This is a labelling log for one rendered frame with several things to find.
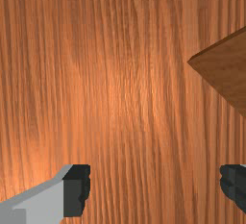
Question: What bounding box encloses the brown door frame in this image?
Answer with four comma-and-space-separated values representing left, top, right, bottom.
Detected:
186, 25, 246, 118

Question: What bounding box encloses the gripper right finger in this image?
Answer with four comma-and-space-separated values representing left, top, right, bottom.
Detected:
219, 163, 246, 215

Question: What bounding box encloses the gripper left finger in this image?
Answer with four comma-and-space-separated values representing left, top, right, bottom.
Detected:
0, 163, 91, 224

